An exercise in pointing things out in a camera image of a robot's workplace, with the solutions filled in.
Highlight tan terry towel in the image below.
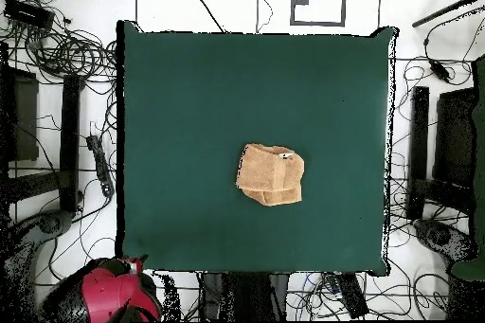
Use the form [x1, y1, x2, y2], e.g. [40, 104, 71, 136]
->
[235, 142, 305, 207]

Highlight dark flat panel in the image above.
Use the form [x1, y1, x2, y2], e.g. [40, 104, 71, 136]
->
[0, 66, 40, 163]
[432, 86, 479, 188]

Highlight gray stand foot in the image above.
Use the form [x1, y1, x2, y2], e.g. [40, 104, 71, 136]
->
[0, 208, 73, 322]
[412, 218, 478, 263]

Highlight black power strip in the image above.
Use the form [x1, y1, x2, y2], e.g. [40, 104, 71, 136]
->
[84, 134, 116, 199]

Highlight black stand bar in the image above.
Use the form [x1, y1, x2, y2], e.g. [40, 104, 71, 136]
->
[58, 74, 86, 213]
[406, 85, 431, 221]

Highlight dark green table cloth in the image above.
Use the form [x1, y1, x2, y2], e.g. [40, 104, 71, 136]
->
[115, 19, 399, 278]

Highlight black rectangular device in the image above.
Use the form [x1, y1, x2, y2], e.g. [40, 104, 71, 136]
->
[334, 272, 370, 319]

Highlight black electronics box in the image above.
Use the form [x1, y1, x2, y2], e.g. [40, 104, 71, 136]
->
[3, 0, 56, 30]

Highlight black power adapter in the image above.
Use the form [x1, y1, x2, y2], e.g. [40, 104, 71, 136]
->
[428, 59, 452, 83]

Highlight black tripod pole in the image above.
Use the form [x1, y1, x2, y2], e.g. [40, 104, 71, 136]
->
[411, 0, 485, 28]

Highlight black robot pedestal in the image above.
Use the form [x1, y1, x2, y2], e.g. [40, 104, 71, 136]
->
[198, 271, 291, 322]

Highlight tangled black cables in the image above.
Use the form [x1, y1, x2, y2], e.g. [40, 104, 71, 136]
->
[0, 0, 118, 85]

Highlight gray square floor frame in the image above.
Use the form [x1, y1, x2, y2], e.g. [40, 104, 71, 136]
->
[289, 0, 348, 27]

